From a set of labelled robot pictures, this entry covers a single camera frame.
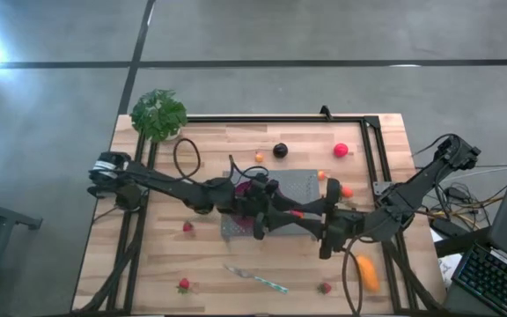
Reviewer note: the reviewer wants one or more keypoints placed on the orange mango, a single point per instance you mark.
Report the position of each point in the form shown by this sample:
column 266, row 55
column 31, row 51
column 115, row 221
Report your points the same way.
column 368, row 274

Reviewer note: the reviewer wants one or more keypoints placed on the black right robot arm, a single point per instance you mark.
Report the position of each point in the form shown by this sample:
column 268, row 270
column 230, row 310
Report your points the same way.
column 421, row 185

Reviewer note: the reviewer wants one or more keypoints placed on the black clamp bracket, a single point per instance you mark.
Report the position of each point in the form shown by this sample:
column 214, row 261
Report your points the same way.
column 325, row 112

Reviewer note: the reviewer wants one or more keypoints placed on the red strawberry green leaves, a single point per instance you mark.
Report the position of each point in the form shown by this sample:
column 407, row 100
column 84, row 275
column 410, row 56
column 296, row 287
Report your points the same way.
column 188, row 226
column 184, row 284
column 324, row 288

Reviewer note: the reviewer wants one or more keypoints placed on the small yellow-red peach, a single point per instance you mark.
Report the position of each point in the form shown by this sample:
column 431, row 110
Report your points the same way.
column 321, row 175
column 297, row 214

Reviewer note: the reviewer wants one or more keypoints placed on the grey metal stand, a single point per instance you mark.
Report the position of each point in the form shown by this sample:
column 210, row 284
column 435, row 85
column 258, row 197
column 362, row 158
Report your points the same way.
column 2, row 216

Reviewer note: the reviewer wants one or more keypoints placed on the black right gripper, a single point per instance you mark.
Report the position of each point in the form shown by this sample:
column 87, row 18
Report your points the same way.
column 341, row 226

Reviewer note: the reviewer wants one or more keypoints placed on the white printed paper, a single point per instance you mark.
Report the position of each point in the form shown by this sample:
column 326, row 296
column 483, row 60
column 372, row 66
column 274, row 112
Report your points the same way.
column 449, row 268

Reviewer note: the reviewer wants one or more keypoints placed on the round red apple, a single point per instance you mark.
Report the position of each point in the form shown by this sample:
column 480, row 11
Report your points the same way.
column 340, row 150

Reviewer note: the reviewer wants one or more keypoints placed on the grey perforated metal shelf riser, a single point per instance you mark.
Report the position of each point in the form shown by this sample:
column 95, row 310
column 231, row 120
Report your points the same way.
column 297, row 182

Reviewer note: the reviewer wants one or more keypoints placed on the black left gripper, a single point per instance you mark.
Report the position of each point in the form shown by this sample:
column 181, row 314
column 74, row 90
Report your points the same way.
column 253, row 202

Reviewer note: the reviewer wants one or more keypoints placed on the black round plum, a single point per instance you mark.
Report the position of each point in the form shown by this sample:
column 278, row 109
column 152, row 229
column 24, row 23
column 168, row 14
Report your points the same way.
column 280, row 150

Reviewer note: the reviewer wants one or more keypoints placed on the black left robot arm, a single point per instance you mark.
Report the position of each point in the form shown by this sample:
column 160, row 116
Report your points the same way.
column 161, row 185

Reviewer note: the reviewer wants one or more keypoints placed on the black power brick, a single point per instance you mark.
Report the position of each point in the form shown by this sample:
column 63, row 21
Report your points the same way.
column 445, row 226

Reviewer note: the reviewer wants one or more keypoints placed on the green potted plant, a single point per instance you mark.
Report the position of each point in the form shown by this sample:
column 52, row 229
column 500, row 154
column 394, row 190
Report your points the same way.
column 159, row 114

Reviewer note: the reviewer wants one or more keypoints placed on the small yellow-orange round fruit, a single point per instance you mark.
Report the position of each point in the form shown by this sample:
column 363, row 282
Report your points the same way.
column 259, row 157

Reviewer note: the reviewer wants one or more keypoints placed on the black aluminium rig frame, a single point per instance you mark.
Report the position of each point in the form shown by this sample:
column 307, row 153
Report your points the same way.
column 253, row 119

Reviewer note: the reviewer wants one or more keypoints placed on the orange tangerine with leaves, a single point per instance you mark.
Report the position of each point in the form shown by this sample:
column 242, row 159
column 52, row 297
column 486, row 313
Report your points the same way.
column 347, row 192

